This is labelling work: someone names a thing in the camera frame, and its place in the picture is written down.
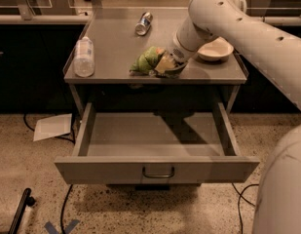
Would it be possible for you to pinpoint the white paper sheet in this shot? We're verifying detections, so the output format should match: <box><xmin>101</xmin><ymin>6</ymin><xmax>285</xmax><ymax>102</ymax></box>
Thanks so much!
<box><xmin>33</xmin><ymin>113</ymin><xmax>72</xmax><ymax>141</ymax></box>

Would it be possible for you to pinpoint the black cable right floor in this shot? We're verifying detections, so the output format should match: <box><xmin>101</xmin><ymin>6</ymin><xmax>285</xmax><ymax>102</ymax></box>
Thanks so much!
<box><xmin>232</xmin><ymin>182</ymin><xmax>260</xmax><ymax>234</ymax></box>

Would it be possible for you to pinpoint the white paper bowl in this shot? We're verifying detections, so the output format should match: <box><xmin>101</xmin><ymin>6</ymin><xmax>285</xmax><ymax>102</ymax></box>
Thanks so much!
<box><xmin>198</xmin><ymin>37</ymin><xmax>234</xmax><ymax>61</ymax></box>

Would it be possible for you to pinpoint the black cable floor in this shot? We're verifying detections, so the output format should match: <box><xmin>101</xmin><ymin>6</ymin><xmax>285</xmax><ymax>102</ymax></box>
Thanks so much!
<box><xmin>22</xmin><ymin>113</ymin><xmax>76</xmax><ymax>234</ymax></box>
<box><xmin>232</xmin><ymin>182</ymin><xmax>260</xmax><ymax>234</ymax></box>

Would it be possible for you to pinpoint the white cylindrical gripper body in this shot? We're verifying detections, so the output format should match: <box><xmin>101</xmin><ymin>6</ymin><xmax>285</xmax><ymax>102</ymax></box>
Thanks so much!
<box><xmin>167</xmin><ymin>17</ymin><xmax>217</xmax><ymax>63</ymax></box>

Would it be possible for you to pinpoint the clear plastic water bottle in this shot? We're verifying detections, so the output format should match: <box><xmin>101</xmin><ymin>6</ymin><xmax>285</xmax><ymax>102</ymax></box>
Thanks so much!
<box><xmin>73</xmin><ymin>36</ymin><xmax>94</xmax><ymax>77</ymax></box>

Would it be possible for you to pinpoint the black cable left floor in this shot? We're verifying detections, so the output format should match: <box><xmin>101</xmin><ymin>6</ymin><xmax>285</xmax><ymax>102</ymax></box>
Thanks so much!
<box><xmin>22</xmin><ymin>113</ymin><xmax>76</xmax><ymax>234</ymax></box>

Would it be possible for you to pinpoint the black bar tool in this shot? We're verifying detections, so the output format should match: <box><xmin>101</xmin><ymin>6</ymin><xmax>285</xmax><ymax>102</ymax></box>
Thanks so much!
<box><xmin>8</xmin><ymin>188</ymin><xmax>36</xmax><ymax>234</ymax></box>

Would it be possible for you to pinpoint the green jalapeno chip bag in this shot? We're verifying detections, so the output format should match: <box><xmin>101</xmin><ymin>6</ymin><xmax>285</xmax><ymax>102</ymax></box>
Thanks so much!
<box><xmin>130</xmin><ymin>46</ymin><xmax>166</xmax><ymax>75</ymax></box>

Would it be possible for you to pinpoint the grey open top drawer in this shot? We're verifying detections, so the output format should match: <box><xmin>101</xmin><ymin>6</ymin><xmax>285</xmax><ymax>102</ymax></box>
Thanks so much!
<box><xmin>55</xmin><ymin>102</ymin><xmax>259</xmax><ymax>185</ymax></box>

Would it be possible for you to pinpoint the grey metal cabinet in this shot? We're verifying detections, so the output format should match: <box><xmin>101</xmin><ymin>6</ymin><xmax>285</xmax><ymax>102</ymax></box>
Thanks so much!
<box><xmin>64</xmin><ymin>8</ymin><xmax>248</xmax><ymax>114</ymax></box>

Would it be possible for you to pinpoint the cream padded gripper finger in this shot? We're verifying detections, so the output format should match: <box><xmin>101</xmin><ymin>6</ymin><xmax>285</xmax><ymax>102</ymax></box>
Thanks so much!
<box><xmin>155</xmin><ymin>54</ymin><xmax>176</xmax><ymax>74</ymax></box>

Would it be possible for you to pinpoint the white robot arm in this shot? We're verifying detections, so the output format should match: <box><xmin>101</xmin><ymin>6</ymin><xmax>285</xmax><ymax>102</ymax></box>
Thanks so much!
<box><xmin>166</xmin><ymin>0</ymin><xmax>301</xmax><ymax>234</ymax></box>

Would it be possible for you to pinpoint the silver blue soda can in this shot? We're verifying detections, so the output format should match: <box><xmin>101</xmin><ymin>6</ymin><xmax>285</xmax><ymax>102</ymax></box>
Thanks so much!
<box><xmin>135</xmin><ymin>12</ymin><xmax>153</xmax><ymax>36</ymax></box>

